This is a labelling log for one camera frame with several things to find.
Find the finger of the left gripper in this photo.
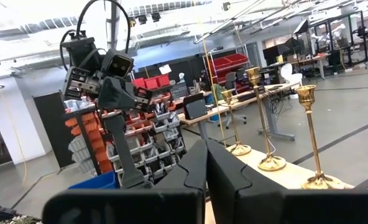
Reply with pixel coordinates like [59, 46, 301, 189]
[104, 116, 132, 189]
[114, 115, 145, 187]

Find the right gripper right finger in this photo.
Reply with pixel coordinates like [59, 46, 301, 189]
[207, 139, 284, 224]

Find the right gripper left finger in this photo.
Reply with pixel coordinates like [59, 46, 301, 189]
[154, 139, 208, 200]

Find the gold candlestick holder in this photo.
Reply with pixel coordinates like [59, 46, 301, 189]
[295, 84, 346, 190]
[244, 66, 287, 172]
[220, 89, 252, 157]

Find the parts bin storage rack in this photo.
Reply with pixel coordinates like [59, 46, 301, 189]
[62, 73, 186, 184]

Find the blue plastic bin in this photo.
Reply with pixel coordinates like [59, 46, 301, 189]
[67, 170, 119, 190]

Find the wooden shelf with black legs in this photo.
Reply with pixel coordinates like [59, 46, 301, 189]
[226, 143, 368, 191]

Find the black tablet monitor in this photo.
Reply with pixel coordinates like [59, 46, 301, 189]
[182, 92, 208, 121]

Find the black panel board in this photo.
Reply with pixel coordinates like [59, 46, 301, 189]
[33, 91, 78, 169]

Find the long wooden desk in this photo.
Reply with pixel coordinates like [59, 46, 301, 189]
[177, 81, 301, 142]

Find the grey office chair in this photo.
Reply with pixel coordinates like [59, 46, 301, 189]
[216, 71, 249, 130]

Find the red bin shelf rack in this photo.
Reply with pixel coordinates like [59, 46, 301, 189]
[206, 52, 251, 94]

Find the white chair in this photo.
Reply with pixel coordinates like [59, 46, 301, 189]
[279, 62, 304, 100]

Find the green artificial plant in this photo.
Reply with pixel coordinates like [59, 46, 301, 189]
[0, 214, 44, 224]

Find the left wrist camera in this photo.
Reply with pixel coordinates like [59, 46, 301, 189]
[100, 49, 135, 79]

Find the yellow hanging cable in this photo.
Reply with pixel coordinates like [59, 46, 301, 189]
[198, 17, 228, 147]

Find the black frame robot station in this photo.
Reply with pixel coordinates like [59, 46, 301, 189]
[308, 9, 368, 69]

